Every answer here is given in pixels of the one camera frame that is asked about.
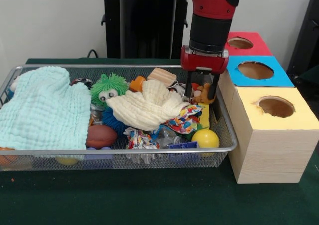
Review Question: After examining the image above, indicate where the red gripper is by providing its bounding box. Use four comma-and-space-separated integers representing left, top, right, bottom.
180, 45, 229, 100

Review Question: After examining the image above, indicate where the brown plush toy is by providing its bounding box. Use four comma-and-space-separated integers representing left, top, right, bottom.
191, 82, 216, 105

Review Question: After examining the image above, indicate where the cream cloth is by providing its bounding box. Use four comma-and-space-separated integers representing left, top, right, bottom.
106, 79, 191, 131

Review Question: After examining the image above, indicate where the green spiky puffer toy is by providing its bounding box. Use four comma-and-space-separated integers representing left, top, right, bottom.
89, 72, 129, 109

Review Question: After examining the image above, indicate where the clear mesh bin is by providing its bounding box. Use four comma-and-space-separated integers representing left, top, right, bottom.
0, 64, 239, 172

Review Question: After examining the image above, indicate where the wooden box with three holes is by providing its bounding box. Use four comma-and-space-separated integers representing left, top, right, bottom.
216, 31, 319, 185

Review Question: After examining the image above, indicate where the silver metal cup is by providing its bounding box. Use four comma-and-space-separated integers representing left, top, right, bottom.
174, 84, 186, 96

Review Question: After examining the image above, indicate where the yellow foam block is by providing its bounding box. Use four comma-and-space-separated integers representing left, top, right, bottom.
200, 104, 210, 128

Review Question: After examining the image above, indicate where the polka dot cloth toy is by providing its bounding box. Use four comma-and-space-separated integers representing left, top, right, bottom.
164, 104, 206, 135

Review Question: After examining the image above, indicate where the striped wooden block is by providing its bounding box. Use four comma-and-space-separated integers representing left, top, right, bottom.
146, 68, 177, 88

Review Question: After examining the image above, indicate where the yellow ball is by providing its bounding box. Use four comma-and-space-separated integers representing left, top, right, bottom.
191, 129, 220, 157

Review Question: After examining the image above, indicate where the clear plastic bottle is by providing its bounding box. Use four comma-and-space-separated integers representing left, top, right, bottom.
156, 126, 182, 148

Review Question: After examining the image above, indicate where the blue building block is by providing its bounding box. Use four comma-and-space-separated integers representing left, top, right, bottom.
169, 141, 199, 150

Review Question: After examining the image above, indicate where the orange building block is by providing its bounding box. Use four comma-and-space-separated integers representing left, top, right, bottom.
129, 76, 147, 93

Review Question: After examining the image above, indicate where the brown toy football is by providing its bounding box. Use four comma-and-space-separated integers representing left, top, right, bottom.
86, 124, 118, 149

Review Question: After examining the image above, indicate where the black chair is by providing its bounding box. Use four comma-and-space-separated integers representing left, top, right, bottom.
286, 0, 319, 86

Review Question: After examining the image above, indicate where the dark green table cloth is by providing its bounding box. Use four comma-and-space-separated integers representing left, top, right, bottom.
0, 57, 319, 225

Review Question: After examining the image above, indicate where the mint green cloth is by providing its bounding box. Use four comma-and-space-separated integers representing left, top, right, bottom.
0, 66, 92, 151

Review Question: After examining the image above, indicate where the multicolour rope knot toy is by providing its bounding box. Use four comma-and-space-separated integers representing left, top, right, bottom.
124, 127, 160, 150

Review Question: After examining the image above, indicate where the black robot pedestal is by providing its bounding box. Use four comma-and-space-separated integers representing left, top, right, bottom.
96, 0, 201, 59

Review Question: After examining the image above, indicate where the black cable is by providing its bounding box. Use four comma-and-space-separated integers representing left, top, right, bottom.
87, 49, 108, 59

